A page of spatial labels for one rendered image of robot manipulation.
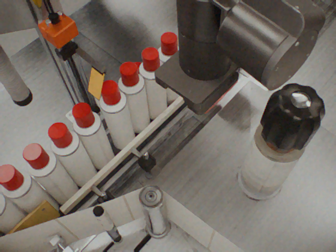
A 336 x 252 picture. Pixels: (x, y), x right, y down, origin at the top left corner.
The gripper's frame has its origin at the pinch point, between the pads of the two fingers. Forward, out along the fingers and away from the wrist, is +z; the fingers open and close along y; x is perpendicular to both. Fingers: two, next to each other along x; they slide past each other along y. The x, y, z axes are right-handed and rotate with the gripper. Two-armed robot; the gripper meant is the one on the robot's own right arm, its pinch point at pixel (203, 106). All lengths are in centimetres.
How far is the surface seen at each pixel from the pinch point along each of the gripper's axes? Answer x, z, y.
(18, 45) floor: 161, 115, 24
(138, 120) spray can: 18.1, 24.6, 1.6
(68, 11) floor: 160, 116, 63
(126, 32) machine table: 48, 35, 25
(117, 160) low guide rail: 16.0, 27.4, -7.2
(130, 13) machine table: 53, 35, 31
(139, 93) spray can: 17.4, 15.5, 2.8
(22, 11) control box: 18.5, -12.6, -9.8
